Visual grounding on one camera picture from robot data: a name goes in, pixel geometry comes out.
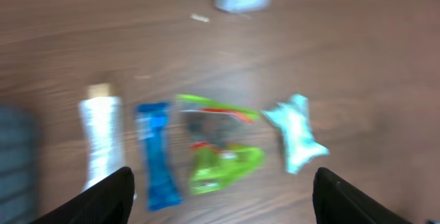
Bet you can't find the white crumb near scanner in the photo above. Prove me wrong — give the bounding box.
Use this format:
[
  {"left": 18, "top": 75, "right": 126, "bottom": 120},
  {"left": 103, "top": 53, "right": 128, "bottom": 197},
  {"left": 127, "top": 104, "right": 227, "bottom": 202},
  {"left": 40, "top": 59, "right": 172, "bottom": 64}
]
[{"left": 190, "top": 14, "right": 210, "bottom": 23}]

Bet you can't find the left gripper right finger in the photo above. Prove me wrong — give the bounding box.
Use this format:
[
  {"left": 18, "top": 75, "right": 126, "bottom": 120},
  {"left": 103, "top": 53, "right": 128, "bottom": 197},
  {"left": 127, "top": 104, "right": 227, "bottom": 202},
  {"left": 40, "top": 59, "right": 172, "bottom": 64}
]
[{"left": 312, "top": 167, "right": 408, "bottom": 224}]

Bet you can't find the teal white snack packet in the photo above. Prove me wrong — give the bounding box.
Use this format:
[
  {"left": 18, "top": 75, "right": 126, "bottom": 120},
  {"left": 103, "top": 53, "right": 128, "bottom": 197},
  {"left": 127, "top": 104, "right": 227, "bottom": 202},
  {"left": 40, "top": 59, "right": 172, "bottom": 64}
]
[{"left": 262, "top": 94, "right": 330, "bottom": 175}]

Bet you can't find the green clear snack bag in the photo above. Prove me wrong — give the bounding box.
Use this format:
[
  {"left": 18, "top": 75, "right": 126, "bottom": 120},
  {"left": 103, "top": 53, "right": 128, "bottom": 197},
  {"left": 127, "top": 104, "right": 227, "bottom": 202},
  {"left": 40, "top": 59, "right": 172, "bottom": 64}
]
[{"left": 176, "top": 94, "right": 265, "bottom": 195}]

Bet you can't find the grey plastic mesh basket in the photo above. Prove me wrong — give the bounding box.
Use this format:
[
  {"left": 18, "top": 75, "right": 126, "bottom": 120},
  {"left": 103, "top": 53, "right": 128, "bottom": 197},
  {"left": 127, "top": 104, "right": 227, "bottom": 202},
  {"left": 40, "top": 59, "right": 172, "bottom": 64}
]
[{"left": 1, "top": 106, "right": 38, "bottom": 224}]

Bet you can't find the blue snack packet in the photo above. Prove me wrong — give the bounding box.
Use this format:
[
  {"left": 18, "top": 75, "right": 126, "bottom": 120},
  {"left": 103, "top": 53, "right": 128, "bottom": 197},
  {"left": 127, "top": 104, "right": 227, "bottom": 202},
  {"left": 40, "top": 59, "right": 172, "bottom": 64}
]
[{"left": 135, "top": 102, "right": 182, "bottom": 212}]

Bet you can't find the white tube with gold cap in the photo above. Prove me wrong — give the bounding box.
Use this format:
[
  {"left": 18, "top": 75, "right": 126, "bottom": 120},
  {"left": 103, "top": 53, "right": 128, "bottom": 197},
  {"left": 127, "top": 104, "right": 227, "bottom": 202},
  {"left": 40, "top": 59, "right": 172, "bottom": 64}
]
[{"left": 78, "top": 83, "right": 127, "bottom": 191}]

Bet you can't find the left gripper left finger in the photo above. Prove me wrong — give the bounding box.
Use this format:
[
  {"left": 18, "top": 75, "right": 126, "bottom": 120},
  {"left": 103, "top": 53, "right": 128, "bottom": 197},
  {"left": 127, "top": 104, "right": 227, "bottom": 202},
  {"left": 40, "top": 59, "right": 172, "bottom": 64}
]
[{"left": 32, "top": 166, "right": 135, "bottom": 224}]

